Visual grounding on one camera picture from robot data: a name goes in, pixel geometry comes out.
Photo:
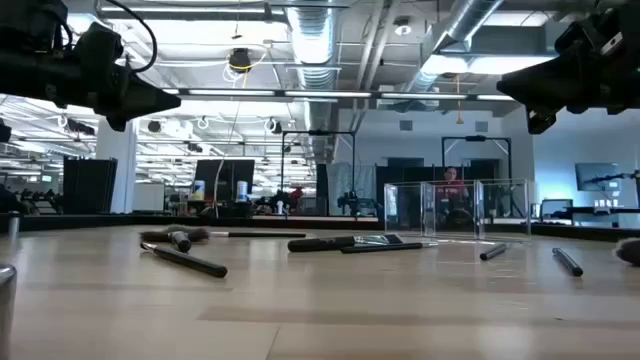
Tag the person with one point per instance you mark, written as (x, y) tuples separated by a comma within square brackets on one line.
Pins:
[(451, 192)]

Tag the silver metal post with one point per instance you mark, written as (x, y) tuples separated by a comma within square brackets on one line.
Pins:
[(13, 225)]

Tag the long ceiling light bar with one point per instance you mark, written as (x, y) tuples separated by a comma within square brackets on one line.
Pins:
[(325, 94)]

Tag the short black makeup pencil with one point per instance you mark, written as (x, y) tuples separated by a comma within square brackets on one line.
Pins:
[(492, 252)]

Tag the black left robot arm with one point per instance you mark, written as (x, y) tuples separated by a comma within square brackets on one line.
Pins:
[(30, 65)]

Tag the wall-mounted screen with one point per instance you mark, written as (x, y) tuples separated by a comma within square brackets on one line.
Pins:
[(597, 176)]

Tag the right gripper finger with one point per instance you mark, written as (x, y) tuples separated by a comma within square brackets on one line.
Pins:
[(540, 85)]

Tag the black panel stack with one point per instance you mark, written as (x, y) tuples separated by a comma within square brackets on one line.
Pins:
[(90, 185)]

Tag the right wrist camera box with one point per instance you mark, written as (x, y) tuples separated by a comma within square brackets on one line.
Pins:
[(585, 32)]

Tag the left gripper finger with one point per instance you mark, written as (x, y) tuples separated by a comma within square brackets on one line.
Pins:
[(150, 97)]

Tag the translucent curtain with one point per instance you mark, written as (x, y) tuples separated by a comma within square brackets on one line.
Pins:
[(350, 180)]

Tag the large black monitor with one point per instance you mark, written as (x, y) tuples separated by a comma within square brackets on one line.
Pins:
[(225, 175)]

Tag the black aluminium table frame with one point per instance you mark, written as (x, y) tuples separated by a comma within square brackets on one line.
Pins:
[(150, 221)]

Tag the black ceiling device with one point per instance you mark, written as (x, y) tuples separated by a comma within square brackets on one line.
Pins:
[(240, 60)]

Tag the small desk monitor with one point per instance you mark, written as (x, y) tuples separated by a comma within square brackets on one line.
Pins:
[(556, 209)]

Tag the white wipes canister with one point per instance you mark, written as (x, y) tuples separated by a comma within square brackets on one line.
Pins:
[(199, 190), (242, 191)]

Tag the white square pillar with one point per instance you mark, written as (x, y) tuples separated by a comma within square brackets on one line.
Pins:
[(117, 165)]

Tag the clear acrylic brush organizer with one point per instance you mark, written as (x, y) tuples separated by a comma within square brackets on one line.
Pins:
[(477, 210)]

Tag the fluffy pink-tipped powder brush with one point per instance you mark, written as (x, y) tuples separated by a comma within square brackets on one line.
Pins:
[(630, 251)]

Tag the dark partition wall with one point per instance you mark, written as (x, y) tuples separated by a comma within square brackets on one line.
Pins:
[(405, 170)]

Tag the white cabinet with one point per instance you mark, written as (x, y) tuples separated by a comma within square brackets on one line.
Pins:
[(148, 197)]

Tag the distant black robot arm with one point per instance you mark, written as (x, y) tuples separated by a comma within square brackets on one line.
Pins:
[(350, 202)]

